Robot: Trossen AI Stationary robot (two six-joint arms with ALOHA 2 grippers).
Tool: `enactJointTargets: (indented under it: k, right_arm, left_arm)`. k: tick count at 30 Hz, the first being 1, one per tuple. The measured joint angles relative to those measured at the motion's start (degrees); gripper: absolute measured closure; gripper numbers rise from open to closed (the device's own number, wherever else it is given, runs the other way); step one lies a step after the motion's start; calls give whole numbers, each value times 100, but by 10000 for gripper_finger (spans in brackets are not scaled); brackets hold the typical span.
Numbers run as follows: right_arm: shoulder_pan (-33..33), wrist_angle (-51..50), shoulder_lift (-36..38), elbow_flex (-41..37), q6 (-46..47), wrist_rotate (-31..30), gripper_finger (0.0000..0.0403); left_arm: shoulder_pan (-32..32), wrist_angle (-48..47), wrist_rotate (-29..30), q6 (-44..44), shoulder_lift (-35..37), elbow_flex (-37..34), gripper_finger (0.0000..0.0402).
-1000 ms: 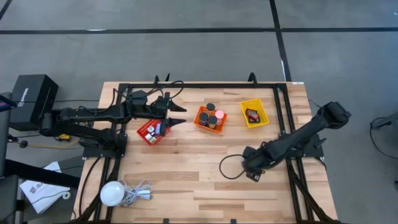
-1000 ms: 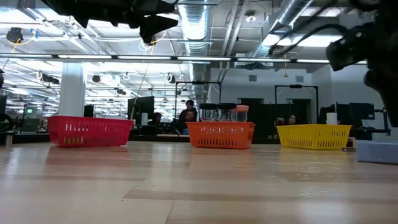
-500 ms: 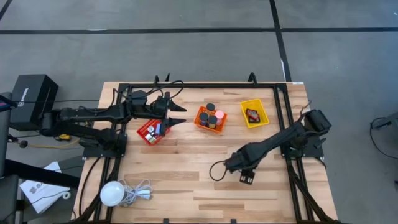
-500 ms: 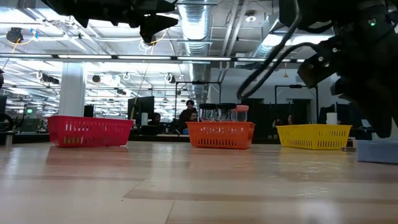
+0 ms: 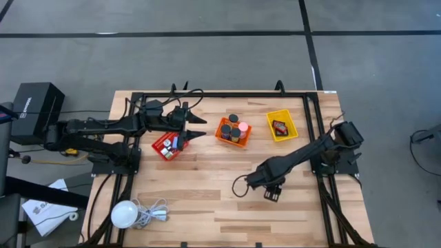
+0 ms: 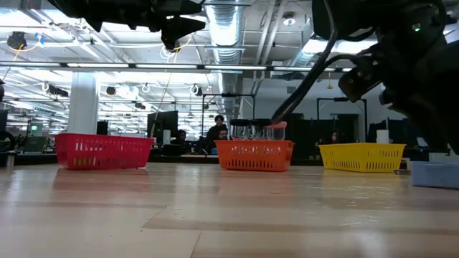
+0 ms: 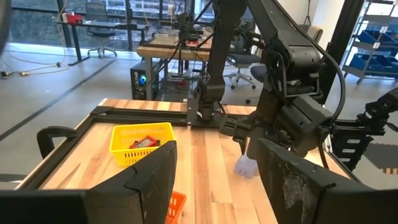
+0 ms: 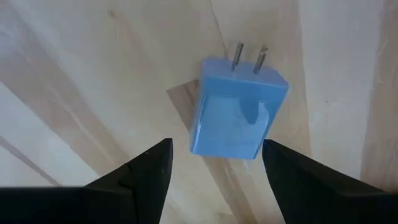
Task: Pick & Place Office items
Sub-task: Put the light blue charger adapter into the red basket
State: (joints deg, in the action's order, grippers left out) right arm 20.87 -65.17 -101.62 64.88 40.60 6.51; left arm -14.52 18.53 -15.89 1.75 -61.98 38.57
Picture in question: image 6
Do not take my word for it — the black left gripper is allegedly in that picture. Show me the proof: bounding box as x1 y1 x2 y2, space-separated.
71 0 207 50

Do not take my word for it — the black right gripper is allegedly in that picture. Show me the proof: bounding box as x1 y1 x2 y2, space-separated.
339 14 459 156

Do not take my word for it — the black hourglass with blue sand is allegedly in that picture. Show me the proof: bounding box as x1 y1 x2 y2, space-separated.
228 118 251 141

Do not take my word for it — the black hourglass with yellow sand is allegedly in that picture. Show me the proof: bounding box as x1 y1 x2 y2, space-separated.
250 118 273 141

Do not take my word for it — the pink hourglass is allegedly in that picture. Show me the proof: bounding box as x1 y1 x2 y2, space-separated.
267 121 288 141

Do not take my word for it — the light blue cube charger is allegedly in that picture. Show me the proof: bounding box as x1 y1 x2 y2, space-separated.
411 161 459 190

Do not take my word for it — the white cylinder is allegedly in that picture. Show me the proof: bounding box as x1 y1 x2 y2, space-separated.
375 129 390 145

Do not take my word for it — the yellow plastic basket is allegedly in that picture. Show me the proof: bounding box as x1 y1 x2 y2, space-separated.
318 143 407 173

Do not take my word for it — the long light strip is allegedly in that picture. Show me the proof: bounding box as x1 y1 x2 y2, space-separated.
0 60 354 75

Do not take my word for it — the black monitor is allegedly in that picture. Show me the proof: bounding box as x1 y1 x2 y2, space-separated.
146 110 179 144

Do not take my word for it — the white pillar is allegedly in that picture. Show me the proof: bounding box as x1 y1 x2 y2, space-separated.
67 71 100 135

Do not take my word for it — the red plastic basket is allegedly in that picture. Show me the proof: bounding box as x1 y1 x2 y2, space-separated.
55 133 155 171

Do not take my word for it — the orange plastic basket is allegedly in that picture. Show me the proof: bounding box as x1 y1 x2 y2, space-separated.
214 139 295 173

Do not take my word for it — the black ceiling device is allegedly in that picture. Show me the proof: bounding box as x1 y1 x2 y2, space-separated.
6 31 28 50

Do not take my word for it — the silver ventilation duct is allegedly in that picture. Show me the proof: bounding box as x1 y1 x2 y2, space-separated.
206 0 248 119

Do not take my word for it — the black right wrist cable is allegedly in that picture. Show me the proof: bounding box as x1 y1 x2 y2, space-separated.
270 21 340 125

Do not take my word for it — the black table frame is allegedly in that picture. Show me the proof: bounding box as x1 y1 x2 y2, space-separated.
0 152 459 168

